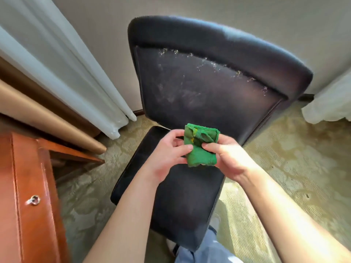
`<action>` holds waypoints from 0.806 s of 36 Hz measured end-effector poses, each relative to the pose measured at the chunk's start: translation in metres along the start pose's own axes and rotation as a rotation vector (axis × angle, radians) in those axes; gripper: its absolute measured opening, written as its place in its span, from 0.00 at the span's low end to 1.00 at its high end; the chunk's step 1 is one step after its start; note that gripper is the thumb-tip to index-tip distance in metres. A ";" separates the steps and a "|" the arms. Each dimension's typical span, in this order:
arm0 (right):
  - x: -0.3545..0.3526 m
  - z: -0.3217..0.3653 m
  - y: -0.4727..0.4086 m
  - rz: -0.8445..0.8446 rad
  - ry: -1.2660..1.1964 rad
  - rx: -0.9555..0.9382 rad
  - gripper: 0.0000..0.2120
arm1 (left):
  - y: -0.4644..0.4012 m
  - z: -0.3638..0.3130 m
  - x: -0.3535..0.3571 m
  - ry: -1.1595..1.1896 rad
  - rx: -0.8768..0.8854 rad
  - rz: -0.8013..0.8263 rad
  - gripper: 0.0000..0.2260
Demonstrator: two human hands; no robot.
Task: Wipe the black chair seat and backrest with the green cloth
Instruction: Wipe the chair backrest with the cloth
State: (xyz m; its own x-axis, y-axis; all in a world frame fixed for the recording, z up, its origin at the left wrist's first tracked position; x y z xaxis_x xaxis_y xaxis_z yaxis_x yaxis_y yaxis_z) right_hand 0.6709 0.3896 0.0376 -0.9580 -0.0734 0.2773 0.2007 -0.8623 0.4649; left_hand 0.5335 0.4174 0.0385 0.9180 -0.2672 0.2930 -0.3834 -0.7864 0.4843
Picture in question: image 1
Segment person's right hand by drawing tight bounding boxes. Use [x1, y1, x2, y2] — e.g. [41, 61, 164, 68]
[201, 133, 264, 187]

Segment person's left hand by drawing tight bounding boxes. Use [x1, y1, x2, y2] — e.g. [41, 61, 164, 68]
[144, 129, 194, 187]

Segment green cleaning cloth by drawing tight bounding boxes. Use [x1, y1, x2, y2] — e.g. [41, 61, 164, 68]
[184, 123, 220, 167]

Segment black leather chair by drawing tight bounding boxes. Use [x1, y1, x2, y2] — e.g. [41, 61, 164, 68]
[110, 15, 314, 252]

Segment person's left forearm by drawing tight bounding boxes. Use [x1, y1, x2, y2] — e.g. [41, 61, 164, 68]
[82, 164, 165, 263]

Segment person's right forearm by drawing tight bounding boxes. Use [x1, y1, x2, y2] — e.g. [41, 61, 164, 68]
[241, 169, 351, 263]

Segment dark wooden baseboard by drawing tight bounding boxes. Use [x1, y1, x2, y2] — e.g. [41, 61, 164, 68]
[131, 93, 314, 116]

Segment white and navy right shoe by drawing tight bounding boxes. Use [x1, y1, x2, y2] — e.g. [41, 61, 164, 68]
[209, 213, 222, 233]

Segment white and navy shoe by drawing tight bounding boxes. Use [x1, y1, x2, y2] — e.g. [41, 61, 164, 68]
[209, 213, 222, 233]
[166, 239, 180, 257]

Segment white and navy left shoe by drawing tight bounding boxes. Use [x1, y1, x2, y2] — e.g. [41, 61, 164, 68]
[166, 239, 180, 257]

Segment light blue jeans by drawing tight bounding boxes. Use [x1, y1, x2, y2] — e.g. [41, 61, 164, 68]
[175, 226, 244, 263]

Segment white sheer curtain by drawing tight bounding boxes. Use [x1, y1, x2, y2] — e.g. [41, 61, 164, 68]
[0, 0, 137, 140]
[301, 69, 351, 125]

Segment tan curtain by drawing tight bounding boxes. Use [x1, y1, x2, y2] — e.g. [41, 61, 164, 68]
[0, 57, 107, 156]

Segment orange wooden table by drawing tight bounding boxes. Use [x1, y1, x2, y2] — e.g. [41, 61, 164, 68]
[0, 133, 105, 263]

